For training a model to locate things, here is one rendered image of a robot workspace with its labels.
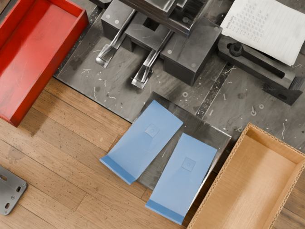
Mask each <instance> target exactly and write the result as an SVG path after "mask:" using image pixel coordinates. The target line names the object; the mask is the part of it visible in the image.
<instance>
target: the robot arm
mask: <svg viewBox="0 0 305 229"><path fill-rule="evenodd" d="M1 176H4V177H6V178H7V181H4V180H3V179H2V178H1ZM19 187H21V189H20V191H19V192H17V190H18V189H19ZM27 187H28V185H27V183H26V182H25V181H23V180H22V179H20V178H19V177H17V176H16V175H14V174H12V173H11V172H9V171H8V170H6V169H4V168H3V167H1V166H0V213H1V214H2V215H9V214H10V213H11V212H12V210H13V209H14V207H15V206H16V205H17V203H18V201H19V200H20V198H21V197H22V195H23V194H24V192H25V191H26V189H27ZM8 204H10V205H9V207H8V208H6V207H7V205H8Z"/></svg>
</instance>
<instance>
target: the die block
mask: <svg viewBox="0 0 305 229"><path fill-rule="evenodd" d="M153 21H154V20H152V19H151V18H148V20H147V21H146V23H145V24H144V26H145V27H147V28H149V26H150V24H151V23H152V22H153ZM101 22H102V21H101ZM154 22H155V23H157V24H160V23H158V22H156V21H154ZM102 27H103V34H104V37H106V38H107V39H109V40H111V41H113V39H114V38H115V36H116V35H117V33H118V32H119V31H118V30H116V29H115V28H113V27H111V26H109V25H108V24H106V23H104V22H102ZM220 36H221V33H220V35H219V37H218V38H217V40H216V41H215V43H214V45H213V46H212V48H211V50H210V51H209V53H208V55H207V56H206V58H205V59H204V61H203V63H202V64H201V66H200V68H199V69H198V71H197V72H196V74H193V73H192V72H190V71H188V70H186V69H185V68H183V67H181V66H179V65H177V64H176V63H174V62H172V61H170V60H169V59H167V58H165V57H164V56H162V55H160V58H162V59H163V60H164V66H163V71H165V72H167V73H168V74H170V75H172V76H174V77H175V78H177V79H179V80H180V81H182V82H184V83H186V84H187V85H189V86H191V87H192V86H193V85H194V83H195V82H196V80H197V78H198V77H199V75H200V73H201V72H202V70H203V69H204V67H205V65H206V64H207V62H208V61H209V59H210V57H211V56H212V54H213V52H214V51H215V49H216V47H217V44H218V42H219V39H220ZM137 45H139V46H141V47H143V48H144V49H146V50H148V51H150V52H151V51H152V50H151V49H150V48H148V47H146V46H144V45H142V44H141V43H139V42H137V41H135V40H134V39H132V38H130V37H128V36H127V37H126V39H125V40H124V42H123V43H122V45H121V47H123V48H125V49H127V50H128V51H130V52H133V50H134V49H135V47H136V46H137Z"/></svg>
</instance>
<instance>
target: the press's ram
mask: <svg viewBox="0 0 305 229"><path fill-rule="evenodd" d="M119 1H121V2H122V3H124V4H126V5H128V6H129V7H131V8H133V9H135V10H136V11H138V12H140V13H142V14H144V15H145V16H147V17H149V18H151V19H152V20H154V21H156V22H158V23H160V24H161V25H163V26H165V27H167V28H168V29H170V30H172V31H174V32H176V33H177V34H179V35H181V36H183V37H184V38H186V39H189V37H190V35H191V34H192V32H193V31H194V29H195V28H196V26H197V24H198V23H199V21H200V20H201V18H202V17H203V15H204V14H205V12H206V10H207V9H208V7H209V5H210V4H211V2H212V1H213V0H119Z"/></svg>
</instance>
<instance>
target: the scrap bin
mask: <svg viewBox="0 0 305 229"><path fill-rule="evenodd" d="M88 24H89V20H88V16H87V12H86V9H84V8H82V7H80V6H79V5H77V4H75V3H74V2H72V1H70V0H18V1H17V3H16V4H15V5H14V7H13V8H12V10H11V11H10V12H9V14H8V15H7V16H6V18H5V19H4V20H3V22H2V23H1V25H0V118H1V119H3V120H5V121H6V122H8V123H10V124H11V125H13V126H14V127H16V128H17V127H18V126H19V124H20V123H21V121H22V120H23V118H24V117H25V116H26V114H27V113H28V111H29V110H30V108H31V107H32V105H33V104H34V102H35V101H36V100H37V98H38V97H39V95H40V94H41V92H42V91H43V89H44V88H45V86H46V85H47V84H48V82H49V81H50V79H51V78H52V76H53V75H54V73H55V72H56V70H57V69H58V68H59V66H60V65H61V63H62V62H63V60H64V59H65V57H66V56H67V54H68V53H69V52H70V50H71V49H72V47H73V46H74V44H75V43H76V41H77V40H78V38H79V37H80V35H81V34H82V33H83V31H84V30H85V28H86V27H87V25H88Z"/></svg>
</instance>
